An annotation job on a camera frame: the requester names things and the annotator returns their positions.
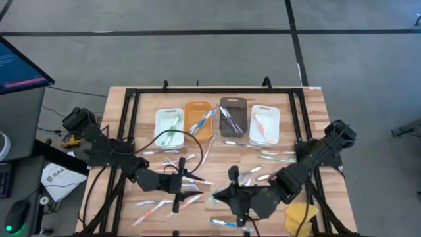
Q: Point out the computer monitor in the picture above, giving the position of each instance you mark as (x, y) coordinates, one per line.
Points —
(16, 69)

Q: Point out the green toothbrush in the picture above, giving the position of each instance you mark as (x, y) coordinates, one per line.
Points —
(167, 138)
(176, 126)
(276, 158)

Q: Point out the white tape roll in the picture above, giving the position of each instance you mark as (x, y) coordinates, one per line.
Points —
(41, 200)

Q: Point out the orange plastic bin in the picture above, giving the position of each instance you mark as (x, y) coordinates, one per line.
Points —
(205, 133)

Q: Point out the black computer mouse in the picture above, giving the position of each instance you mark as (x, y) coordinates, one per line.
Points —
(16, 214)

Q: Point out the dark translucent plastic bin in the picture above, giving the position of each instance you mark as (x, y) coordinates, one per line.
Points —
(227, 131)

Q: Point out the grey desk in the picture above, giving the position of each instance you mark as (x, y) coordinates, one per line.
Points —
(19, 115)

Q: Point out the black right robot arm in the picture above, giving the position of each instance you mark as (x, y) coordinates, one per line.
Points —
(315, 154)

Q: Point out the purple toothbrush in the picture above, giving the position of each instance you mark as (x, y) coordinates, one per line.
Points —
(264, 177)
(161, 152)
(227, 115)
(237, 126)
(154, 202)
(253, 170)
(240, 143)

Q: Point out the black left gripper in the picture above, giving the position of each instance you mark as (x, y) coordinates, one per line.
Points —
(158, 181)

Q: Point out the black metal table frame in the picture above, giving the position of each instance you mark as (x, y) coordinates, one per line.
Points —
(213, 90)

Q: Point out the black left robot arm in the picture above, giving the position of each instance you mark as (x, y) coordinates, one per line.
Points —
(98, 138)

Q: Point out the white plastic bin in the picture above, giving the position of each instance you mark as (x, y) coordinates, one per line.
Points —
(273, 125)
(159, 118)

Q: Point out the black keyboard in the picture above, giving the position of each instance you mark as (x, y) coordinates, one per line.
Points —
(5, 181)

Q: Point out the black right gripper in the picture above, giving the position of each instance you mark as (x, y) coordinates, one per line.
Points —
(256, 200)

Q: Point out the yellow black object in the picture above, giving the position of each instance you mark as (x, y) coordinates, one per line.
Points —
(72, 142)

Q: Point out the white round object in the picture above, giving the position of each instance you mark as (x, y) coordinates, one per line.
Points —
(4, 146)

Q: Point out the blue toothbrush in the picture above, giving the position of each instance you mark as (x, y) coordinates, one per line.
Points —
(210, 199)
(195, 126)
(190, 187)
(223, 224)
(204, 121)

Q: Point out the grey metal stand leg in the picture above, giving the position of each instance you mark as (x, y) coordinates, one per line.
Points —
(408, 129)

